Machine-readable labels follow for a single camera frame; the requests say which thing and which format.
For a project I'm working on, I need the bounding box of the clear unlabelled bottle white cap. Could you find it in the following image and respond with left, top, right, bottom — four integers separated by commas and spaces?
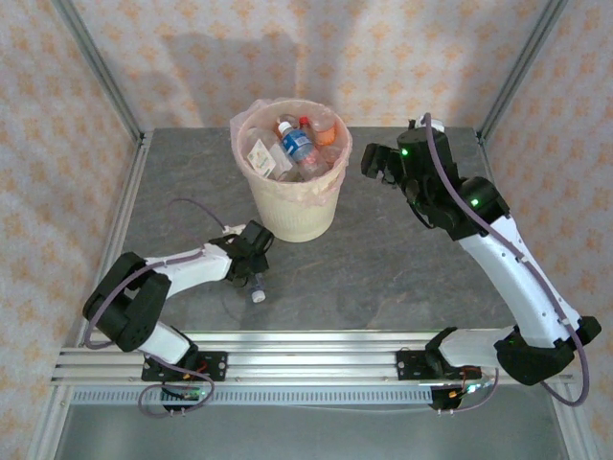
241, 272, 268, 304

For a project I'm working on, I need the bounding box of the orange soda bottle orange cap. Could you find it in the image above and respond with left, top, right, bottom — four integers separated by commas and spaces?
313, 122, 344, 164

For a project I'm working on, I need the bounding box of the crinkled water bottle blue label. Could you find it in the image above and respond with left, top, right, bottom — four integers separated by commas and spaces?
276, 120, 331, 181

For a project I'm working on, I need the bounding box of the cream plastic waste bin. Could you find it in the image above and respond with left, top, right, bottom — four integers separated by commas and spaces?
229, 97, 354, 243

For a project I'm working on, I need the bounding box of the small circuit board green LED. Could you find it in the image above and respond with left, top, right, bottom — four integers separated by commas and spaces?
162, 385, 212, 403
447, 380, 497, 399

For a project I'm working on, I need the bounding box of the grey metal lower panel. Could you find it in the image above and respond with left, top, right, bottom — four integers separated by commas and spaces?
52, 402, 571, 460

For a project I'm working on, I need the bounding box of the aluminium table side rail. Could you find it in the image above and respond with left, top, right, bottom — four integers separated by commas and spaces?
476, 128, 550, 346
76, 131, 154, 344

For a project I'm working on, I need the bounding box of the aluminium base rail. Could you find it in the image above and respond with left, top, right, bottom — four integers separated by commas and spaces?
50, 329, 576, 387

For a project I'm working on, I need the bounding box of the perforated grey cable tray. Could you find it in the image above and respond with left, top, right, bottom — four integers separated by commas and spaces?
71, 386, 435, 406

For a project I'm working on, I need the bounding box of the aluminium frame post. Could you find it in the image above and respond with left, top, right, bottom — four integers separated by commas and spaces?
476, 0, 572, 144
51, 0, 148, 143

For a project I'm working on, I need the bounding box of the aluminium frame leg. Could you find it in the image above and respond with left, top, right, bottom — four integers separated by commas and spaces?
28, 382, 73, 460
548, 382, 600, 460

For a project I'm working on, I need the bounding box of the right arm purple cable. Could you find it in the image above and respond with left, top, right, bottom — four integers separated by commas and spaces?
420, 113, 591, 416

